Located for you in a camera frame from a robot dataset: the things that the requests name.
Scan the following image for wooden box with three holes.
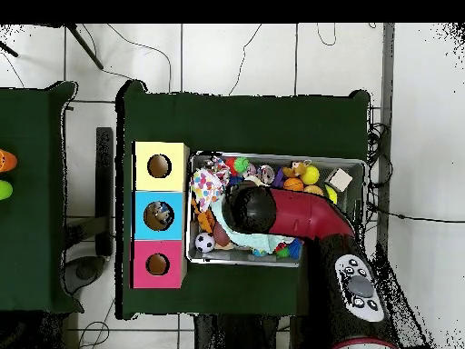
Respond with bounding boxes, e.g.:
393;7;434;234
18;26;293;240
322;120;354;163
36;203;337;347
129;140;191;290

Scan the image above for silver mesh bin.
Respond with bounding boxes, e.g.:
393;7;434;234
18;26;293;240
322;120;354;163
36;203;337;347
185;150;367;268

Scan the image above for polka dot paper napkin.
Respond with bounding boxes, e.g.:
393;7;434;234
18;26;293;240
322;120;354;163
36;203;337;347
190;167;226;214

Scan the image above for light blue muslin cloth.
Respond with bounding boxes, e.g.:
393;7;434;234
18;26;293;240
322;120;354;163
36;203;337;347
212;203;296;255

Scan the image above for small soccer ball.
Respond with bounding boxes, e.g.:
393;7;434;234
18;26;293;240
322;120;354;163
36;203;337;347
194;232;216;254

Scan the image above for small orange basketball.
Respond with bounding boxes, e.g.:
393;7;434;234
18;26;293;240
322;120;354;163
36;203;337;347
282;176;305;193

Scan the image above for brown monkey plush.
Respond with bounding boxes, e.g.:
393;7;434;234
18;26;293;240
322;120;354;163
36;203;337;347
282;159;311;179

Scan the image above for dark green table cloth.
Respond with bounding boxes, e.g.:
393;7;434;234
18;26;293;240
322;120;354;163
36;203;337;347
114;79;371;321
0;80;85;314

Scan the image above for yellow ball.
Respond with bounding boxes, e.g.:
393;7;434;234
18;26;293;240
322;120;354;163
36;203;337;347
300;165;321;185

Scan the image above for blue spiky ball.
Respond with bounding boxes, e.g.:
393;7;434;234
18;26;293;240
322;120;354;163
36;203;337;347
286;237;304;260

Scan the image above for pale wooden block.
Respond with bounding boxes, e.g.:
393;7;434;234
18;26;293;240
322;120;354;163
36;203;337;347
324;167;354;193

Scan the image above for black panel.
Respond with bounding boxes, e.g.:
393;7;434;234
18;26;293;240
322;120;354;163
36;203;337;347
94;126;114;257

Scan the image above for grey round base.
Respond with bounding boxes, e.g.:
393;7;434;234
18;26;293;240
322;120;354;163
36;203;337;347
63;254;108;296

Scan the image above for black tripod leg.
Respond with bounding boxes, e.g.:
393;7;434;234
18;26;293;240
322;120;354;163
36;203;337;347
64;23;105;71
0;40;19;58

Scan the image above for orange plastic object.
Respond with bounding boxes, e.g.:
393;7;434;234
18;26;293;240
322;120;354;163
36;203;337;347
0;148;18;174

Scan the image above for thin black floor cable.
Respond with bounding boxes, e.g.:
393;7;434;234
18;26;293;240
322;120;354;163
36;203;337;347
106;23;173;92
228;23;262;96

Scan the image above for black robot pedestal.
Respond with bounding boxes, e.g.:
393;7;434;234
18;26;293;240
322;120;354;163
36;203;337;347
193;314;292;349

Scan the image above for black cable with connector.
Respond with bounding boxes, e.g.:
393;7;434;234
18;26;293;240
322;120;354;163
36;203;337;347
366;203;465;224

